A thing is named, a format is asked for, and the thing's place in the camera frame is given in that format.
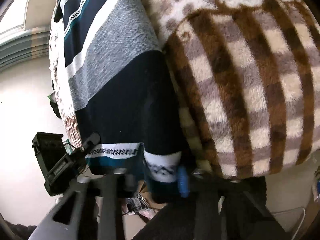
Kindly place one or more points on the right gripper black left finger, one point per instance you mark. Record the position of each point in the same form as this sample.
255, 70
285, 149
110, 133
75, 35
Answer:
89, 209

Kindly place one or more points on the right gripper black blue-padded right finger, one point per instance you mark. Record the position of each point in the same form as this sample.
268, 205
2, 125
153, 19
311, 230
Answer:
229, 208

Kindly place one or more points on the navy grey white striped sweater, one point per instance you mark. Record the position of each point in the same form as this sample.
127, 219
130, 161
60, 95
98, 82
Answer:
120, 88

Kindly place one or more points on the striped window curtain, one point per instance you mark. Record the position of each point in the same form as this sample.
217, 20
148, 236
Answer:
24, 45

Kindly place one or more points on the floral fleece bed blanket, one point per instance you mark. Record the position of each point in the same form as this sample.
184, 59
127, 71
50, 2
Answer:
247, 78

